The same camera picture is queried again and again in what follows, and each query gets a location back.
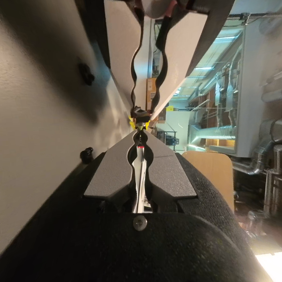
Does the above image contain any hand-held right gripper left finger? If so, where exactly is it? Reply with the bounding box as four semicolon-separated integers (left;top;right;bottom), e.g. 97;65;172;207
84;130;138;212

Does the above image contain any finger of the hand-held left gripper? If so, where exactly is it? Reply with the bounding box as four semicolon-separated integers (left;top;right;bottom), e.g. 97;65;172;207
104;0;144;113
150;10;209;120

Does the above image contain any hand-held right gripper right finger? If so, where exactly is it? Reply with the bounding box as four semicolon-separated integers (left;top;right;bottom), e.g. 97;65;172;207
141;130;197;212

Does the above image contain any small black lego piece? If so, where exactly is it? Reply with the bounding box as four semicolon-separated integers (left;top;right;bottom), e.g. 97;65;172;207
78;63;95;87
80;147;94;164

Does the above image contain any orange cardboard lego box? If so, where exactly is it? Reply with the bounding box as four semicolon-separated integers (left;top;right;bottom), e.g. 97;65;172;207
146;78;158;110

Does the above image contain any black red yellow lego model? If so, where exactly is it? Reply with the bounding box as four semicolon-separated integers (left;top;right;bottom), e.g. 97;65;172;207
129;106;153;131

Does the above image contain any silver ventilation duct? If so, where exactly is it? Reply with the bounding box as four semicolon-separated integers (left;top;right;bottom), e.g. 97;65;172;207
188;123;237;142

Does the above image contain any wooden board on white stand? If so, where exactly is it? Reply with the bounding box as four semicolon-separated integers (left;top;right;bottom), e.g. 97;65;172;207
182;151;234;213

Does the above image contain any person's left hand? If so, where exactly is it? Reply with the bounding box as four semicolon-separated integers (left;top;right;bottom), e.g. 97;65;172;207
164;0;178;19

